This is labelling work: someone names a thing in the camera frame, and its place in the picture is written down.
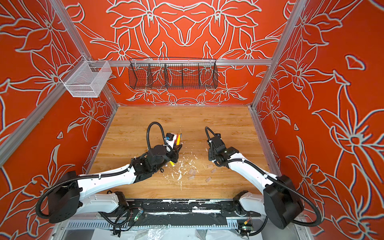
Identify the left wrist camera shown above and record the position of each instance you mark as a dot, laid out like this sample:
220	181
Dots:
170	139

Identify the white mesh basket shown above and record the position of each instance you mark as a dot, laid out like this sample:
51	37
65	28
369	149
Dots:
87	78

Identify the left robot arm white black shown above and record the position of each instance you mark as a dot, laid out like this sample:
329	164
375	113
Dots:
72	194

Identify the black wire basket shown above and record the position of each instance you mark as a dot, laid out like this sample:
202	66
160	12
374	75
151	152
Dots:
173	74

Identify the orange highlighter pen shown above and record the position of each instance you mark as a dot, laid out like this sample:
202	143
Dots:
178	140

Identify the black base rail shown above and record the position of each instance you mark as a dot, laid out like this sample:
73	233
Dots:
224	208

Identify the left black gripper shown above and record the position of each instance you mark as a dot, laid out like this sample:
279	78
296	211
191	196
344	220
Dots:
173	150

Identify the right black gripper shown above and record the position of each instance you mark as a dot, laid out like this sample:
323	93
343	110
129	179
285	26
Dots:
213	152

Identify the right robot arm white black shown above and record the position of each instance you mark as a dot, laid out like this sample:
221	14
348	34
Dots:
281	203

